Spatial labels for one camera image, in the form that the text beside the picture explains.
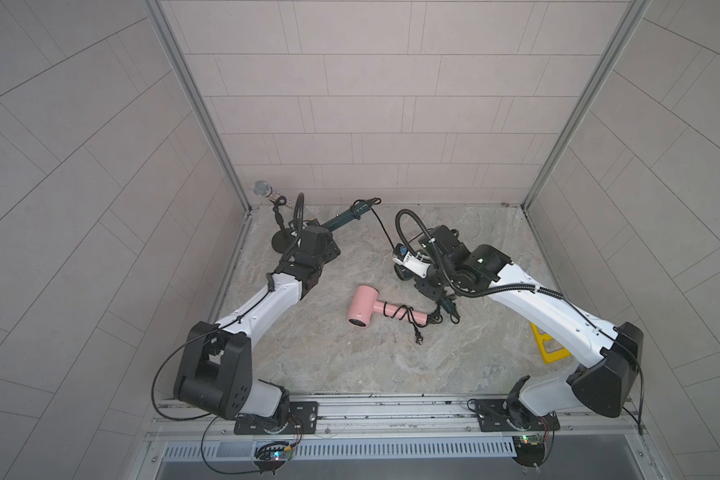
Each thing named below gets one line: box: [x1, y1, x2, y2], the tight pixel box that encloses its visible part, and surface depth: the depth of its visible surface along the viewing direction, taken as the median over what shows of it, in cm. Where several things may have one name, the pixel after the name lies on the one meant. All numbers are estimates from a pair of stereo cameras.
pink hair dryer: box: [347, 284, 428, 328], surface depth 86 cm
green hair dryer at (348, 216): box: [320, 200, 372, 232], surface depth 81 cm
